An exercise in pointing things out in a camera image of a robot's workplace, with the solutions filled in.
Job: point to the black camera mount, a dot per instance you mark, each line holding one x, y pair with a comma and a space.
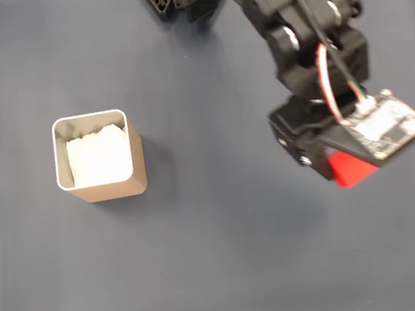
345, 144

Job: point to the red cube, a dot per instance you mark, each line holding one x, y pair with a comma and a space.
349, 174

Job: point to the tan metal box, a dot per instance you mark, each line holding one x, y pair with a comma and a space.
137, 165

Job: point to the white camera circuit board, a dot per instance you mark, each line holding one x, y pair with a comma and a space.
389, 126

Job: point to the white tissue paper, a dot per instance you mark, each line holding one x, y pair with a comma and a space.
100, 159

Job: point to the blue-grey table mat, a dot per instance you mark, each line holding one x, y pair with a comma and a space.
206, 260

